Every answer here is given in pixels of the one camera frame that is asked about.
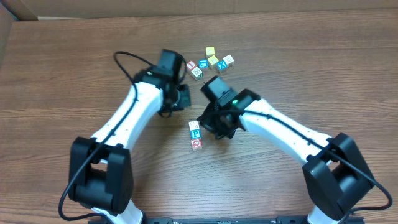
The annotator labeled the wooden block green Z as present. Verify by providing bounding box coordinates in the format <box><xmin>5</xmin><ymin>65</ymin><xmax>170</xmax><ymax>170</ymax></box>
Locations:
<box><xmin>188</xmin><ymin>120</ymin><xmax>200</xmax><ymax>131</ymax></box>

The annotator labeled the wooden block number 3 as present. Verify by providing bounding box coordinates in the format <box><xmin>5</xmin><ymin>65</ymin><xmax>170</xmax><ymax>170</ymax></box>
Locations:
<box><xmin>190</xmin><ymin>129</ymin><xmax>201</xmax><ymax>140</ymax></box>

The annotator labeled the wooden block red Q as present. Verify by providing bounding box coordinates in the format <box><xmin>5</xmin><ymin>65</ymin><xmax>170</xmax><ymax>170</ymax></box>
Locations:
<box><xmin>191</xmin><ymin>138</ymin><xmax>203</xmax><ymax>151</ymax></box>

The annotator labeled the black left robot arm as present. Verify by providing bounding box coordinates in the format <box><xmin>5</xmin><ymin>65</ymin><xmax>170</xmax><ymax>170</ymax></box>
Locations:
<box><xmin>59</xmin><ymin>67</ymin><xmax>190</xmax><ymax>223</ymax></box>

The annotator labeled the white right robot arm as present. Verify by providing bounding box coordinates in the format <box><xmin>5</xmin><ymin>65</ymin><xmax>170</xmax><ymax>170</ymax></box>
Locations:
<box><xmin>198</xmin><ymin>87</ymin><xmax>374</xmax><ymax>223</ymax></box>

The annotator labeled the wooden block green side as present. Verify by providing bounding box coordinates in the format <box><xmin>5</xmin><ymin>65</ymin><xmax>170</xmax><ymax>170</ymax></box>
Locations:
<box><xmin>190</xmin><ymin>67</ymin><xmax>203</xmax><ymax>80</ymax></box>

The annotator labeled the wooden block red I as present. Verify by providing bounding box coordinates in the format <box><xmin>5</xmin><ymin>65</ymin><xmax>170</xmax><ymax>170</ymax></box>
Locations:
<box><xmin>186</xmin><ymin>60</ymin><xmax>197</xmax><ymax>71</ymax></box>

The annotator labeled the wooden block blue L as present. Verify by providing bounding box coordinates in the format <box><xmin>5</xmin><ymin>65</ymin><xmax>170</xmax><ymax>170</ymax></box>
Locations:
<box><xmin>198</xmin><ymin>59</ymin><xmax>209</xmax><ymax>71</ymax></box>

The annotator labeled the wooden block plain yellow top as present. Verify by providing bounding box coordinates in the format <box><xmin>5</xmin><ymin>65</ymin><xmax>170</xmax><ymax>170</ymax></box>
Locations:
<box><xmin>207</xmin><ymin>55</ymin><xmax>219</xmax><ymax>69</ymax></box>

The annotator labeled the wooden block blue X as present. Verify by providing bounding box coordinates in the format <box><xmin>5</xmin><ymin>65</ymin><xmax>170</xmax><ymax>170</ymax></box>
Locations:
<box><xmin>216</xmin><ymin>60</ymin><xmax>228</xmax><ymax>73</ymax></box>

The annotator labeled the wooden block yellow far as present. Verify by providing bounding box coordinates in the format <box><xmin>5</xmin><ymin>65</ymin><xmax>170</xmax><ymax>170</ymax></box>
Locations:
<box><xmin>205</xmin><ymin>46</ymin><xmax>215</xmax><ymax>58</ymax></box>

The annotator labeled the wooden block plain picture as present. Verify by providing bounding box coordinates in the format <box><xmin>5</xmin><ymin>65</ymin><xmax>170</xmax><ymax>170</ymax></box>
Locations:
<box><xmin>223</xmin><ymin>55</ymin><xmax>234</xmax><ymax>67</ymax></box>

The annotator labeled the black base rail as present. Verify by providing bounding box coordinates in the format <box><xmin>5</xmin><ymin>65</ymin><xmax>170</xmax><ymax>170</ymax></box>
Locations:
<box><xmin>88</xmin><ymin>215</ymin><xmax>365</xmax><ymax>224</ymax></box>

